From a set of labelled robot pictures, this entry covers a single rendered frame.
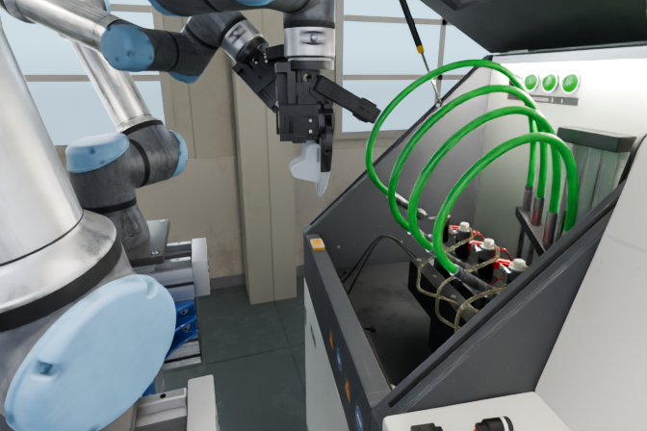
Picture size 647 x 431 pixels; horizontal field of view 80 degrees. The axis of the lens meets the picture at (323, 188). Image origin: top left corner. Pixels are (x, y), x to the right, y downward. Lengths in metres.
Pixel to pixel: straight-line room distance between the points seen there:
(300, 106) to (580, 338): 0.47
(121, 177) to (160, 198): 1.66
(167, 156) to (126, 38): 0.32
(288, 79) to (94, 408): 0.44
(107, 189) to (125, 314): 0.60
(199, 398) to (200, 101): 2.03
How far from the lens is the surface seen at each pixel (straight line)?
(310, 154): 0.59
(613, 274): 0.58
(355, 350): 0.70
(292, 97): 0.58
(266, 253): 2.42
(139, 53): 0.75
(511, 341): 0.59
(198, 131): 2.47
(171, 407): 0.61
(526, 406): 0.63
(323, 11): 0.58
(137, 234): 0.93
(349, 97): 0.59
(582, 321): 0.60
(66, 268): 0.29
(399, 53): 2.75
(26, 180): 0.28
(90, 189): 0.90
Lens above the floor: 1.40
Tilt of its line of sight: 17 degrees down
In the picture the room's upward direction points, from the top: straight up
